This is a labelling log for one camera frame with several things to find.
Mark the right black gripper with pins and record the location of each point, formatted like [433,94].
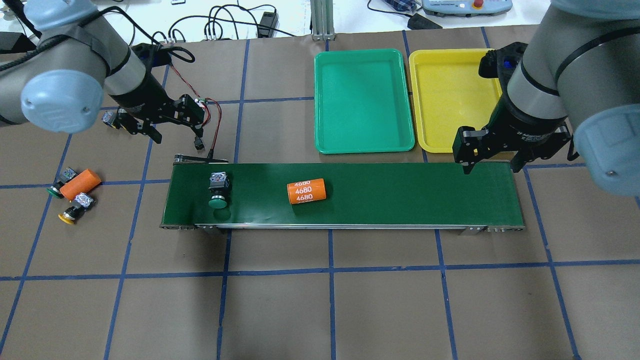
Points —
[520,126]

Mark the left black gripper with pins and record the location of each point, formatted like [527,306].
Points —
[143,103]

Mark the black power adapter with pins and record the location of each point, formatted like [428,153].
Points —
[267,25]

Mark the green plastic tray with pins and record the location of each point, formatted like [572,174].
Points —
[361,102]

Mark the yellow plastic tray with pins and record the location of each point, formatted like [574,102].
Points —
[448,93]

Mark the blue teach pendant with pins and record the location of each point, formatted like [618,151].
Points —
[466,8]

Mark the orange 4680 labelled cylinder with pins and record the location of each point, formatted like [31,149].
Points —
[306,191]

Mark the green conveyor belt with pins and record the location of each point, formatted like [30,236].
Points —
[377,195]

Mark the aluminium frame post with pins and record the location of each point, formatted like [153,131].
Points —
[322,20]

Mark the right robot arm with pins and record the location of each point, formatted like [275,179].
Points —
[577,83]

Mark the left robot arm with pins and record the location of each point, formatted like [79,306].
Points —
[80,58]

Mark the plain orange cylinder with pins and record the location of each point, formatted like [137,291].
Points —
[83,182]

